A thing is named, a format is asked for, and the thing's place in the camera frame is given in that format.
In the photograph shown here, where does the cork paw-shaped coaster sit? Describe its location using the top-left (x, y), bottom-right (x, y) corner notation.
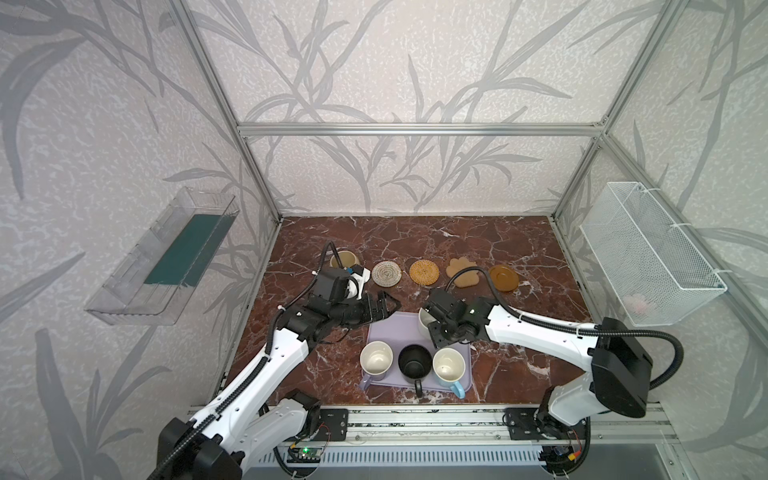
top-left (445, 257), bottom-right (480, 288)

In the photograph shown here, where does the white patterned round coaster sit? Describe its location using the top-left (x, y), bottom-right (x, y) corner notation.
top-left (371, 261), bottom-right (402, 288)

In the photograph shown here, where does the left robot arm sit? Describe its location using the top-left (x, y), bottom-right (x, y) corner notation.
top-left (149, 265), bottom-right (401, 479)

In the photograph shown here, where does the white mug purple handle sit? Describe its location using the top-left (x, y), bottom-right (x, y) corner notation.
top-left (359, 341), bottom-right (394, 391)

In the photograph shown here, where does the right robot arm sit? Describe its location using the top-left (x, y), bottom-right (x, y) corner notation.
top-left (423, 288), bottom-right (685, 426)

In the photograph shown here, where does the lavender tray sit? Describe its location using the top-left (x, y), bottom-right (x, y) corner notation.
top-left (367, 312), bottom-right (473, 396)

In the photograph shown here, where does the aluminium mounting rail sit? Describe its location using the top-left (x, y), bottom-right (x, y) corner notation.
top-left (173, 403), bottom-right (679, 449)

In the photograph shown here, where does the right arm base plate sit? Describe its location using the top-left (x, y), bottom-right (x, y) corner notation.
top-left (502, 407), bottom-right (591, 442)

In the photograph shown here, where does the clear plastic wall bin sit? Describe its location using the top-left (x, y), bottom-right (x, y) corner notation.
top-left (85, 187), bottom-right (240, 326)

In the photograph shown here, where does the pink object in basket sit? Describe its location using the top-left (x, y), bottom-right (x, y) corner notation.
top-left (622, 294), bottom-right (656, 316)

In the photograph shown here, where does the black mug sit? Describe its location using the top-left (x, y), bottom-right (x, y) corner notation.
top-left (398, 344), bottom-right (432, 398)

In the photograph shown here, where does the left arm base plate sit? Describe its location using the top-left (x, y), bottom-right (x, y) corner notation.
top-left (298, 408), bottom-right (349, 442)

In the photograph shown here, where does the woven rattan round coaster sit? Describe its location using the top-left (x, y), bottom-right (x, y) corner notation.
top-left (409, 259), bottom-right (440, 286)

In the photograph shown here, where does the green circuit board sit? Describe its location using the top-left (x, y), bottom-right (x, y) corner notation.
top-left (286, 444), bottom-right (326, 465)

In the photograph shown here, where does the beige ceramic mug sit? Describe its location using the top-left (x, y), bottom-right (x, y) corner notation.
top-left (329, 250), bottom-right (360, 268)

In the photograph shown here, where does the white mug blue outside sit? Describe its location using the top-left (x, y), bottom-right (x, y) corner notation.
top-left (432, 347), bottom-right (466, 399)

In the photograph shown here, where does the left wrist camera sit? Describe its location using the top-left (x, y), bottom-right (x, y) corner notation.
top-left (347, 264), bottom-right (371, 300)

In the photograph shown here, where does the brown wooden round coaster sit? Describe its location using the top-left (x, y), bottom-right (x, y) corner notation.
top-left (489, 265), bottom-right (520, 292)

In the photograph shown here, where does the white wire mesh basket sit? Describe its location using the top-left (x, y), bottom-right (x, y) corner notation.
top-left (580, 182), bottom-right (728, 328)

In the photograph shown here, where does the white speckled mug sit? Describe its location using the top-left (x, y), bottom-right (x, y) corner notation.
top-left (417, 308), bottom-right (436, 340)

